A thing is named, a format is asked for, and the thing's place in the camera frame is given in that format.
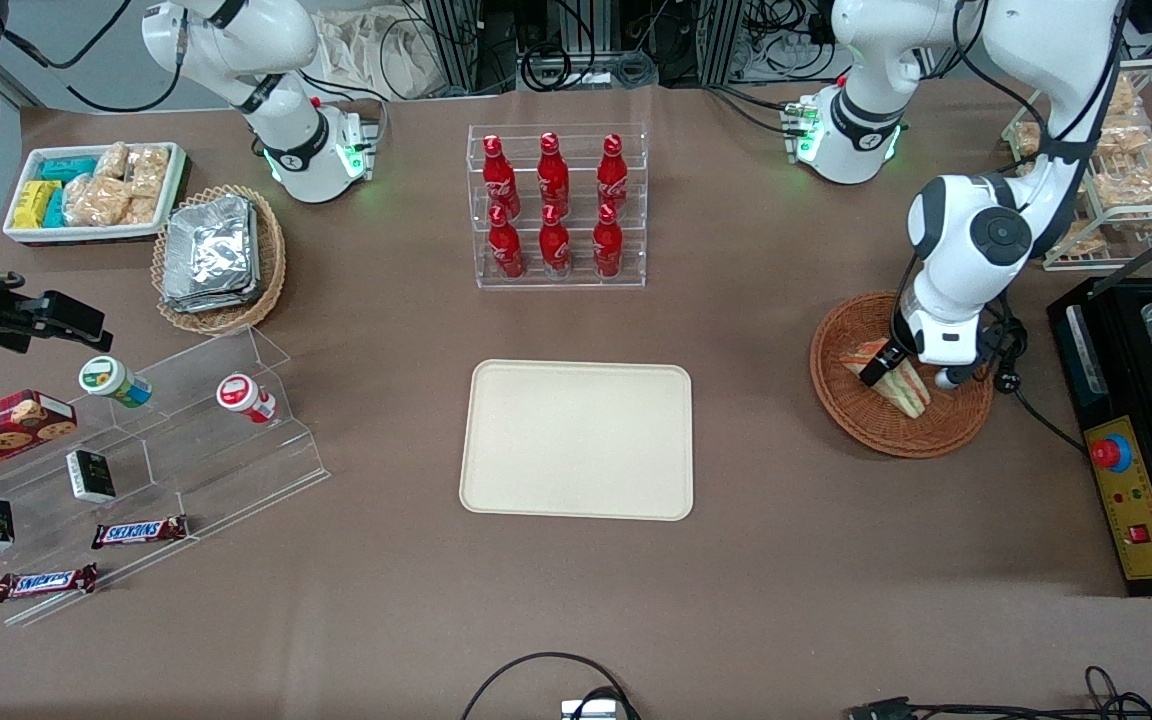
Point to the red-lidded yogurt cup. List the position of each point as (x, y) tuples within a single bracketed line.
[(241, 394)]

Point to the small silver device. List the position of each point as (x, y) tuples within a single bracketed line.
[(589, 710)]

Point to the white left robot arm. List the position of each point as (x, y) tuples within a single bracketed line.
[(951, 230)]

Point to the beige rectangular tray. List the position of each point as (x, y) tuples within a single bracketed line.
[(576, 440)]

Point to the brown Snickers bar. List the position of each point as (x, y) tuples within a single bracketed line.
[(46, 582), (139, 532)]

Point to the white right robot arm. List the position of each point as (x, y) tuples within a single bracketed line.
[(276, 40)]

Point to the white rectangular snack bin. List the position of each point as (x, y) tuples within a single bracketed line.
[(26, 234)]

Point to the clear bag of rice crackers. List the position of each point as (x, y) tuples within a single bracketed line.
[(112, 160), (149, 170), (96, 200), (141, 210)]

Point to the silver foil pack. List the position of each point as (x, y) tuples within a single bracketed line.
[(208, 245), (206, 305)]

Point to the beige canvas bag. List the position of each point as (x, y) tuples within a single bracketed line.
[(376, 50)]

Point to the triangular sandwich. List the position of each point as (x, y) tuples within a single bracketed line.
[(911, 395)]

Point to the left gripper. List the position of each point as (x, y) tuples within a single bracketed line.
[(882, 365)]

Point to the red emergency stop button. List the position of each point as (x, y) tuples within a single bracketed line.
[(1110, 453)]

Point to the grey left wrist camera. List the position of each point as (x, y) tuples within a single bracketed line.
[(947, 378)]

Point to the aluminium frame post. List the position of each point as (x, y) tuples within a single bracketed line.
[(456, 45), (721, 40)]

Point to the oval tan wicker basket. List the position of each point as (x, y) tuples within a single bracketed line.
[(271, 270)]

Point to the black machine with yellow panel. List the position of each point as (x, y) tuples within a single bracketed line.
[(1071, 330)]

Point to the red cola bottle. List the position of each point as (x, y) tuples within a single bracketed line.
[(506, 250), (613, 175), (555, 248), (608, 248), (553, 175), (498, 178)]

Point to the clear acrylic stepped display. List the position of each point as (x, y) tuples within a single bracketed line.
[(196, 470)]

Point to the teal snack pack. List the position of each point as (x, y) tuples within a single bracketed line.
[(68, 169), (55, 210)]

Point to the round brown wicker basket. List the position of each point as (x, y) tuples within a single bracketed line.
[(856, 425)]

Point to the yellow snack pack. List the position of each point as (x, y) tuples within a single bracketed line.
[(34, 203)]

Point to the clear bag of fried snacks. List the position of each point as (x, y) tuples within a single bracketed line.
[(1028, 142), (1124, 96), (1141, 182), (1081, 238), (1126, 138)]

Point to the clear acrylic bottle rack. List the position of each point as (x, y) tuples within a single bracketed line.
[(636, 260)]

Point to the green-lidded yogurt cup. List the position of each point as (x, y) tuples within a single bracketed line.
[(108, 379)]

